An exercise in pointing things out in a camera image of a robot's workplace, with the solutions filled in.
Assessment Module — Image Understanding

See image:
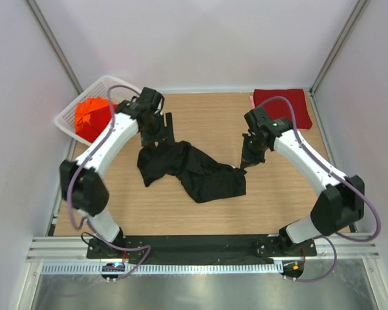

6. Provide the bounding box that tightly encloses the white slotted cable duct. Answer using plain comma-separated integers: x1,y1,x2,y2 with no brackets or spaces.
41,261,283,276

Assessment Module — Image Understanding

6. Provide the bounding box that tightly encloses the folded dark red t-shirt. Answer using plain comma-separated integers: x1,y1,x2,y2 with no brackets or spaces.
252,89,312,129

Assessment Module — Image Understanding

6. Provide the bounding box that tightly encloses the white plastic basket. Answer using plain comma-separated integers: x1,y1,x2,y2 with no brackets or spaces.
54,75,141,145

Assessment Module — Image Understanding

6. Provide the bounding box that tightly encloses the aluminium frame rail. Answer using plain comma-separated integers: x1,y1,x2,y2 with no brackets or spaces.
27,235,380,262

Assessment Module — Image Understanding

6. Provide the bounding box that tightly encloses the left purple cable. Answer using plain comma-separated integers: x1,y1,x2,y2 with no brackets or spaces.
67,85,151,296

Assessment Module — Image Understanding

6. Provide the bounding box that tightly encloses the purple cable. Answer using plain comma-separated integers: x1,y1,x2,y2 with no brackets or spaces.
253,96,382,282
67,85,151,296

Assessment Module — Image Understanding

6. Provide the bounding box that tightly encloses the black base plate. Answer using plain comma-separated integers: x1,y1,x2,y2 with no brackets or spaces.
86,234,318,266

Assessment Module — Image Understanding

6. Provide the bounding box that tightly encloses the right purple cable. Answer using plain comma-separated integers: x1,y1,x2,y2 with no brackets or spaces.
253,96,382,282

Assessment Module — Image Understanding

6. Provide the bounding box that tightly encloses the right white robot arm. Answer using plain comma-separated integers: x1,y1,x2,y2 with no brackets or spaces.
241,107,365,256

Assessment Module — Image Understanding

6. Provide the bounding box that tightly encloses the orange t-shirt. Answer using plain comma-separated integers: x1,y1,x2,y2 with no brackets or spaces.
74,97,112,136

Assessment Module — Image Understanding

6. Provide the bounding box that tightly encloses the black t-shirt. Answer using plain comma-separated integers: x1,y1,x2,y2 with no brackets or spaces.
137,141,246,203

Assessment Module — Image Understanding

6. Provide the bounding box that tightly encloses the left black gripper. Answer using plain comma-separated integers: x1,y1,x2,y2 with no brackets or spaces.
142,113,175,149

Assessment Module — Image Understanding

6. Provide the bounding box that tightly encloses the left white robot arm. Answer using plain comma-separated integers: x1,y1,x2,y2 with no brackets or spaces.
59,87,174,258

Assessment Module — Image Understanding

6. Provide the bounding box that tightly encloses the red t-shirt in basket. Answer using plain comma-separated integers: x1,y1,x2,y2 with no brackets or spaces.
74,104,112,143

